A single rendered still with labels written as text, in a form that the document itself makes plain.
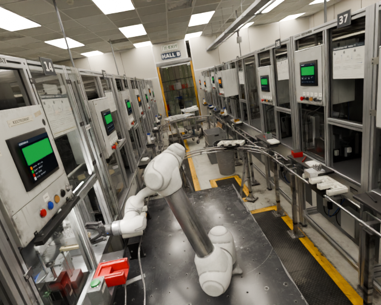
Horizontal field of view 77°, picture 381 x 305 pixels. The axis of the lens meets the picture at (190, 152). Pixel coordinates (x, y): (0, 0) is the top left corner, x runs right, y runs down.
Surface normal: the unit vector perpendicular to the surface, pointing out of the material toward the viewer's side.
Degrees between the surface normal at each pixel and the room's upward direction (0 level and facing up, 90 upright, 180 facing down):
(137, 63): 90
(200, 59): 90
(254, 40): 90
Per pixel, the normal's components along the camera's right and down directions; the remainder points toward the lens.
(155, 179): -0.31, 0.23
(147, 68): 0.08, 0.28
